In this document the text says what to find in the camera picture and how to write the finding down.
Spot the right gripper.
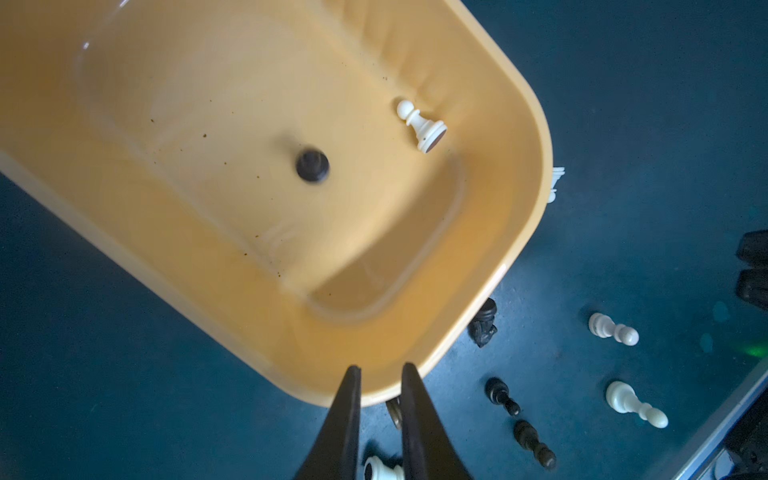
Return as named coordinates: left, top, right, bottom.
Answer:
left=735, top=230, right=768, bottom=311

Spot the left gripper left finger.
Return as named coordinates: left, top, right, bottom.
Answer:
left=294, top=365, right=361, bottom=480

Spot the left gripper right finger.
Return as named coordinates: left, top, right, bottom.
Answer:
left=400, top=363, right=472, bottom=479

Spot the white pawn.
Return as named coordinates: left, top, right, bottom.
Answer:
left=605, top=381, right=669, bottom=429
left=396, top=100, right=447, bottom=154
left=547, top=167, right=565, bottom=204
left=588, top=312, right=639, bottom=346

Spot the black pawn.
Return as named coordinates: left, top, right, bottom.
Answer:
left=295, top=148, right=330, bottom=183
left=485, top=377, right=521, bottom=417

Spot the black piece by box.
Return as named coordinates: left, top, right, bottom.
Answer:
left=385, top=396, right=403, bottom=430

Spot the yellow plastic storage box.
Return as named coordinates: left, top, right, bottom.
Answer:
left=1, top=1, right=553, bottom=406

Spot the white rook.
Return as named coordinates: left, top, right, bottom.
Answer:
left=364, top=456, right=405, bottom=480

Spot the brown pawn centre low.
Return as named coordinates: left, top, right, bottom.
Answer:
left=513, top=420, right=557, bottom=470

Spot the black knight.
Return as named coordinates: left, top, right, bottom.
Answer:
left=468, top=298, right=497, bottom=348

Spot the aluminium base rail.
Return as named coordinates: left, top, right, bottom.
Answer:
left=671, top=358, right=767, bottom=479

